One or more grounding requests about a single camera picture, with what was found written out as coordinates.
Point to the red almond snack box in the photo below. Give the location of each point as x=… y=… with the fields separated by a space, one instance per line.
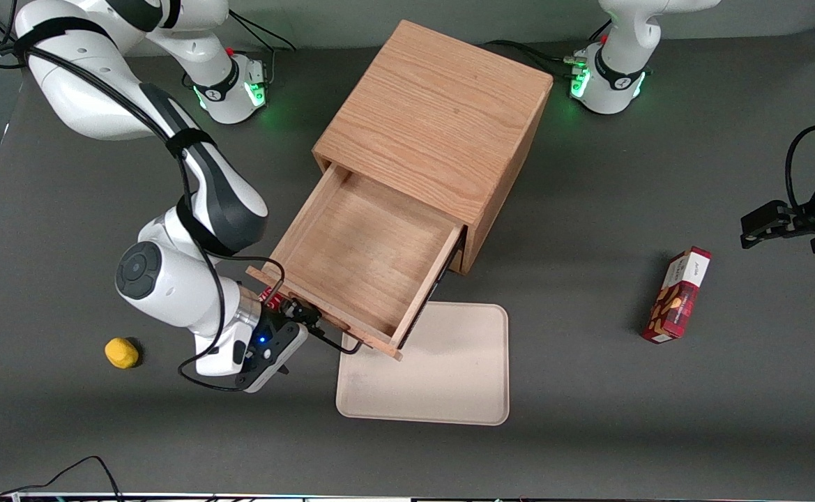
x=679 y=296

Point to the wooden oak drawer cabinet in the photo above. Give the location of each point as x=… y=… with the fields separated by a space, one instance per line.
x=442 y=111

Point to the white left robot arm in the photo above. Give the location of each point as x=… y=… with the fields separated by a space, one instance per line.
x=616 y=70

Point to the red cola bottle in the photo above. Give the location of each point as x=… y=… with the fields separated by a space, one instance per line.
x=271 y=301

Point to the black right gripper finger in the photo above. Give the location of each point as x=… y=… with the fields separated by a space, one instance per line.
x=311 y=328
x=304 y=312

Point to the beige rectangular tray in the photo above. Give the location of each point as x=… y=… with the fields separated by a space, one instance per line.
x=442 y=376

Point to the wooden drawer with shallow front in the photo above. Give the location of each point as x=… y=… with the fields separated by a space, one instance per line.
x=365 y=251

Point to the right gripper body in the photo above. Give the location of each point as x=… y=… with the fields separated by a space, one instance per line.
x=272 y=316

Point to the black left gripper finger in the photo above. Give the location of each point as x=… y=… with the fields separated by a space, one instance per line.
x=766 y=217
x=773 y=236

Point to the yellow lemon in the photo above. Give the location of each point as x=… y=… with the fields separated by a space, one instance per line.
x=121 y=353

